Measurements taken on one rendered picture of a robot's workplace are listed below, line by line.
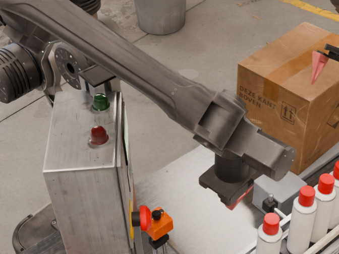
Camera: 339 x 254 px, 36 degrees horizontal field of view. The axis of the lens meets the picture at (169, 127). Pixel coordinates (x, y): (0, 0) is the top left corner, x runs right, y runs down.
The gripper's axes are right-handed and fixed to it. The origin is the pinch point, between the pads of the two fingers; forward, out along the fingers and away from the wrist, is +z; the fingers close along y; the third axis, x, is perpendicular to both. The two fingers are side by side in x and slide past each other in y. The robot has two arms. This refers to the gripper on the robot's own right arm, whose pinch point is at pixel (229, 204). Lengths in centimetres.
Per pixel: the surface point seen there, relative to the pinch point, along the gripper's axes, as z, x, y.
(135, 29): 125, 208, 163
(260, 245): 19.5, -2.1, 8.5
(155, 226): 1.4, 7.6, -11.6
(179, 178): 38, 36, 23
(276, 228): 13.8, -4.2, 10.5
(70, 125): -26.7, 12.5, -20.8
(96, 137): -28.4, 6.2, -21.2
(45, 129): 123, 171, 56
